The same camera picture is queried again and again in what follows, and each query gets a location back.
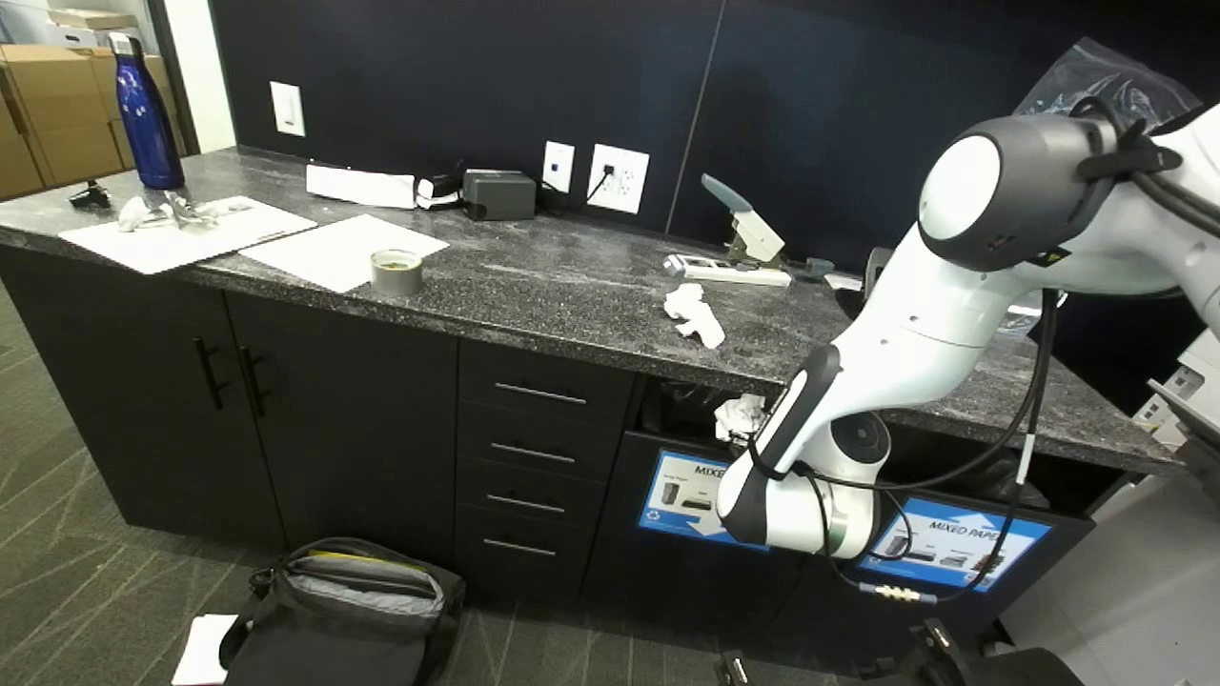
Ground small paper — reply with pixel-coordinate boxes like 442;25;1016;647
663;284;724;351

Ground paper pile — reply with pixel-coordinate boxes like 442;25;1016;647
711;393;767;446

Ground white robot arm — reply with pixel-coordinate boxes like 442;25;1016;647
716;105;1220;562

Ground left mixed paper bin sign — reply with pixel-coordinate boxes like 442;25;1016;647
638;451;732;544

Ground mixed paper bin sign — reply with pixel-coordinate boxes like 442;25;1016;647
638;451;732;544
862;495;1052;596

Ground right mixed paper bin sign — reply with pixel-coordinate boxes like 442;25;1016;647
862;495;1052;596

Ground white marker pen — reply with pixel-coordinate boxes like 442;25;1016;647
663;256;794;288

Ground black drawer stack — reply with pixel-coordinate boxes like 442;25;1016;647
457;345;634;608

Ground black power adapter box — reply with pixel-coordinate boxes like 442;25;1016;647
460;167;536;220

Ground grey tape roll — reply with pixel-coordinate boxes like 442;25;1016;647
368;249;421;288

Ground white paper sheet right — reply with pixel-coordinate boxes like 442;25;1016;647
244;213;447;295

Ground white paper sheet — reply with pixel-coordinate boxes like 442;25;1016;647
64;196;307;274
244;213;447;295

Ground white power strip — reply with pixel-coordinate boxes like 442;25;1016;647
306;163;428;209

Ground grey black backpack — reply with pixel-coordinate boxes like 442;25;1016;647
216;537;465;686

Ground black cabinet doors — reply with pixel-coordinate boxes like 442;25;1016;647
0;251;457;562

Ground white paper sheet left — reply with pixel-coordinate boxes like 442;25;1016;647
64;196;307;274

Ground blue water bottle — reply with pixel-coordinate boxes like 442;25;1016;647
105;30;185;192

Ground small black object on counter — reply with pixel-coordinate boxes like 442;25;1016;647
69;180;110;213

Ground clear plastic bag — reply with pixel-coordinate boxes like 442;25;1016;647
1016;40;1199;126

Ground cardboard box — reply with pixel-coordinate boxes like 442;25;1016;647
0;46;124;200

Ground white wall socket with plug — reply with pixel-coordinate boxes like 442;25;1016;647
585;147;649;213

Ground white wall outlet plate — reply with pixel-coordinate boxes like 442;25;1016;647
541;140;575;196

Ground white light switch plate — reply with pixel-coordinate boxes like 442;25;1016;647
272;80;306;139

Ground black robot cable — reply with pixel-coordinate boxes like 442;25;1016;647
746;98;1220;603

